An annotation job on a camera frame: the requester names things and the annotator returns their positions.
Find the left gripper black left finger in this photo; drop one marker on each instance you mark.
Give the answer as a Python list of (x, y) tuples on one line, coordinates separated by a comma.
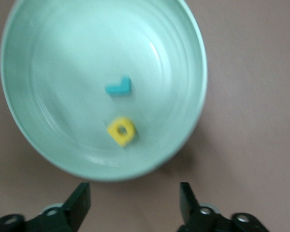
[(72, 217)]

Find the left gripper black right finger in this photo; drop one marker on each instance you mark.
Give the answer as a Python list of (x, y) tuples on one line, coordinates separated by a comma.
[(195, 217)]

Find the yellow letter d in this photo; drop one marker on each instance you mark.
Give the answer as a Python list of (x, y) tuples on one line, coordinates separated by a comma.
[(125, 140)]

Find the teal letter r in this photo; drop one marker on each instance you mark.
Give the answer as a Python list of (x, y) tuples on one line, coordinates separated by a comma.
[(120, 90)]

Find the green plate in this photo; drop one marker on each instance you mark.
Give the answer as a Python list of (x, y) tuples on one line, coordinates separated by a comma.
[(62, 72)]

